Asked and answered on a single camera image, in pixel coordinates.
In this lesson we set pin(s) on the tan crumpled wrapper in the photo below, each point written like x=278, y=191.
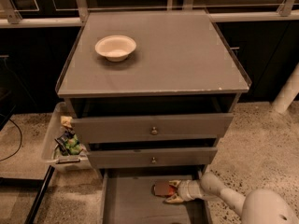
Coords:
x=66, y=121

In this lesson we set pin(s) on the grey middle drawer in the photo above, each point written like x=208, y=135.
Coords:
x=152, y=157

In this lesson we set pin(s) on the metal railing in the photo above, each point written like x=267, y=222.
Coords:
x=46, y=13

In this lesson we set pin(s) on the grey drawer cabinet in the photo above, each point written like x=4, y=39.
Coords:
x=180, y=66

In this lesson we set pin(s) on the clear plastic bin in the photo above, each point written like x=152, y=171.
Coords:
x=51, y=154

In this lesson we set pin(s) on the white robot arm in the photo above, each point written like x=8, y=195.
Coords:
x=260, y=206

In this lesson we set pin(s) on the grey bottom drawer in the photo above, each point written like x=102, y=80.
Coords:
x=129, y=198

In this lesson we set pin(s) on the green snack bag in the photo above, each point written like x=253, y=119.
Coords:
x=69, y=144

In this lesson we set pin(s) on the grey drawer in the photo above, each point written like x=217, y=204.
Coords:
x=152, y=157
x=129, y=198
x=151, y=128

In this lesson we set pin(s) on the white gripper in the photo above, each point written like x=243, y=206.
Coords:
x=188, y=190

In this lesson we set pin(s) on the white paper bowl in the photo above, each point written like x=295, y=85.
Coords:
x=115, y=48

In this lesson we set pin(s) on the grey top drawer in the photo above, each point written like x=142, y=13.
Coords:
x=151, y=128

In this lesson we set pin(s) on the white pillar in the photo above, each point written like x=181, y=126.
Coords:
x=288, y=92

